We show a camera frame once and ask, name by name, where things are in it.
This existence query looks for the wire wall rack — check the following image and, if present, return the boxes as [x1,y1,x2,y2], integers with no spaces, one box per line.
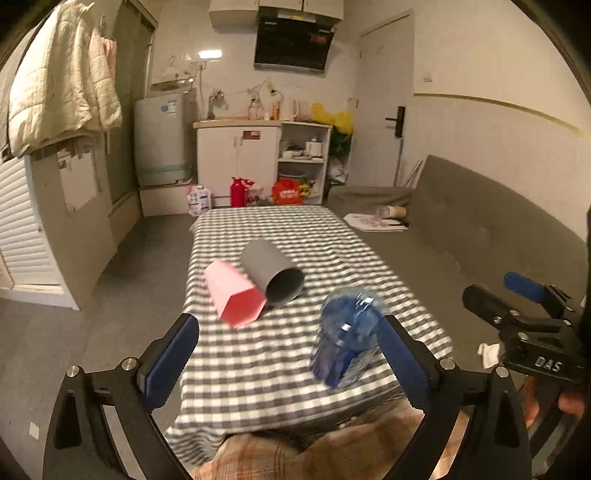
[150,55,195,93]

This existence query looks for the white open shelf unit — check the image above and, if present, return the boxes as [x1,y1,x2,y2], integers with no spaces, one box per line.
[276,121,334,206]

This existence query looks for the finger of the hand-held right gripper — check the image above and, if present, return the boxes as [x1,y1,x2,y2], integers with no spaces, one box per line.
[462,284,525,334]
[503,272,575,320]

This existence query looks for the pink white bag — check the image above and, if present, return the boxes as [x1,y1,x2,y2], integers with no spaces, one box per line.
[245,180,267,208]

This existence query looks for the grey cup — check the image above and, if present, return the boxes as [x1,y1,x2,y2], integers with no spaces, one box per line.
[240,239,306,309]

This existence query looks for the metal faucet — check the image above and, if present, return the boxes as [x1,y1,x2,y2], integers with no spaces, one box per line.
[207,89,227,120]

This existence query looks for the torn wall paper sheet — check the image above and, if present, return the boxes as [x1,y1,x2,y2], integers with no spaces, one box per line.
[57,147,101,213]

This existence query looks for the printed paper sheet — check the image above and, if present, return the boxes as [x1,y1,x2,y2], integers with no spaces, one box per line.
[344,212,410,233]

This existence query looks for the pink hexagonal cup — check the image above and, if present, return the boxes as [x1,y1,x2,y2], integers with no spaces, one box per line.
[204,260,269,329]

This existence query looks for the white tissue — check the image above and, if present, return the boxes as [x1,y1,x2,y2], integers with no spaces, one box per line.
[476,342,507,370]

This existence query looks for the white wall cabinets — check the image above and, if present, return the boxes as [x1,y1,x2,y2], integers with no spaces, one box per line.
[208,0,345,27]

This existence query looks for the grey sofa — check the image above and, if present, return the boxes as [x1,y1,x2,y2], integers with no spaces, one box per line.
[327,154,591,418]

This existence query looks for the white washing machine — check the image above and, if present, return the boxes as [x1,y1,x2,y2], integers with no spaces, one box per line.
[133,91,195,188]

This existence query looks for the black range hood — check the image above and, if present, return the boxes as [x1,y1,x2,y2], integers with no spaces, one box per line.
[253,6,338,73]

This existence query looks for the person's plaid pants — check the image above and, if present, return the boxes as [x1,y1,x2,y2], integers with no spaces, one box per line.
[191,397,468,480]

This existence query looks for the person's right hand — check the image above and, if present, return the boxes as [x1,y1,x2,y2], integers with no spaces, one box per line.
[521,376,588,431]

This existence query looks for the red bag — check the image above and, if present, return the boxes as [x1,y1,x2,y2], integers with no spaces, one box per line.
[270,179,304,206]

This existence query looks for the white refill pack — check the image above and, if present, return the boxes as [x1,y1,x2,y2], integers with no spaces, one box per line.
[187,184,213,217]

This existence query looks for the cream quilted jacket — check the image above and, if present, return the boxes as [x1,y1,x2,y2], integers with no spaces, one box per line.
[6,0,123,161]

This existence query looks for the white louvered door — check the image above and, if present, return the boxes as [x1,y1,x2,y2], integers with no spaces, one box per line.
[0,156,64,292]

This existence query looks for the black door handle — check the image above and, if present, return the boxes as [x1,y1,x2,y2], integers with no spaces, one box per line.
[385,106,406,138]

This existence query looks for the pink hanging garment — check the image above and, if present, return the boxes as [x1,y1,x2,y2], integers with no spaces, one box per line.
[88,18,123,132]

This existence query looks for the white leaning boards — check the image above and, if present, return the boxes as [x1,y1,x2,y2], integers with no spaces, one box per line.
[399,159,426,188]

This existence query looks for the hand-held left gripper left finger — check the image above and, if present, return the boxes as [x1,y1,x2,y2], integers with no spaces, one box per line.
[44,313,200,480]

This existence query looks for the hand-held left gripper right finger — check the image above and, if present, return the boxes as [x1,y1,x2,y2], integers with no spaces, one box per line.
[377,315,533,480]

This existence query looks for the grey checkered tablecloth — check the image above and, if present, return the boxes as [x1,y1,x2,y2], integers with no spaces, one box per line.
[165,205,455,468]

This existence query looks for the yellow plastic bag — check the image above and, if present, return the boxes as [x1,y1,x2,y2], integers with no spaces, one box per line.
[311,102,355,136]

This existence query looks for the white sink cabinet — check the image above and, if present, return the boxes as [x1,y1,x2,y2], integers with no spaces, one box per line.
[192,119,283,209]

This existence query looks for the blue transparent cup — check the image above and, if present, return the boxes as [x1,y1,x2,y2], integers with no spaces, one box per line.
[309,286,386,388]

